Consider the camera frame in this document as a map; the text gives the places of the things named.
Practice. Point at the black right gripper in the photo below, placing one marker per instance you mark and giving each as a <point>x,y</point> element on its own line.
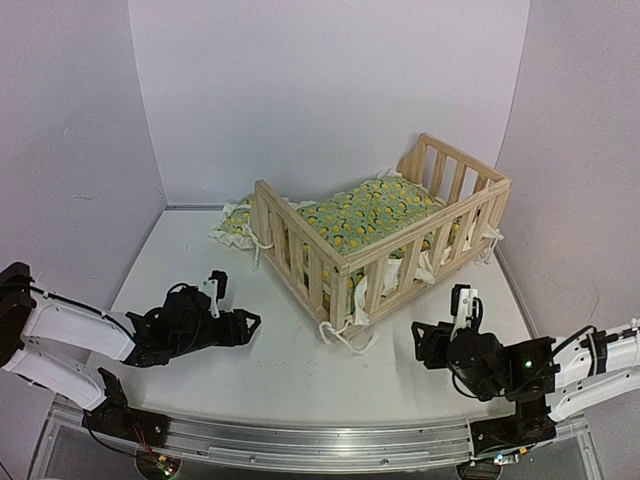
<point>434,342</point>

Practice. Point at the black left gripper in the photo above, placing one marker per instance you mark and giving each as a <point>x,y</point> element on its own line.
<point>231,320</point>

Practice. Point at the small lemon print pillow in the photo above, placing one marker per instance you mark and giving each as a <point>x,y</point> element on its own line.
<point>235,230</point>

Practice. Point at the wooden pet bed frame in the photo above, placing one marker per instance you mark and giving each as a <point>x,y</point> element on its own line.
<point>380,240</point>

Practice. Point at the lemon print bed cushion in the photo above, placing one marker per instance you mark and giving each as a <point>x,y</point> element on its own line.
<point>370,225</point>

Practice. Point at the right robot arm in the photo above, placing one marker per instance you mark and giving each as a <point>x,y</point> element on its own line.
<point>591,366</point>

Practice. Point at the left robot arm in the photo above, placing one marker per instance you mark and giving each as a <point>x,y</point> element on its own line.
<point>41,328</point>

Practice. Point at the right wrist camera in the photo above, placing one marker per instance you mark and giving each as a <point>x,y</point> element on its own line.
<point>467,308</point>

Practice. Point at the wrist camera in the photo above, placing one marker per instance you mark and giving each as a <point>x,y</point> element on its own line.
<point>467,308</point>
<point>215,288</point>

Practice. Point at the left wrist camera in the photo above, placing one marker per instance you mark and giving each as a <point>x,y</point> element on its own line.
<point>215,288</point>

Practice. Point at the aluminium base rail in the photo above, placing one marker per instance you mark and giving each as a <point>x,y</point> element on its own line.
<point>142,443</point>

